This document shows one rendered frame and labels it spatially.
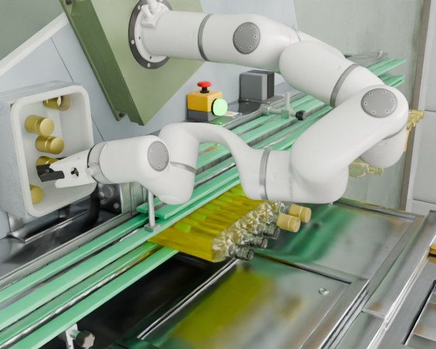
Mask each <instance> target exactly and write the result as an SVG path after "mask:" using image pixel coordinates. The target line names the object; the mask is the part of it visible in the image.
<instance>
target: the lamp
mask: <svg viewBox="0 0 436 349"><path fill-rule="evenodd" d="M226 110H227V103H226V101H225V100H222V99H218V98H215V99H214V100H213V102H212V104H211V112H212V114H214V115H219V116H222V115H224V114H225V113H226Z"/></svg>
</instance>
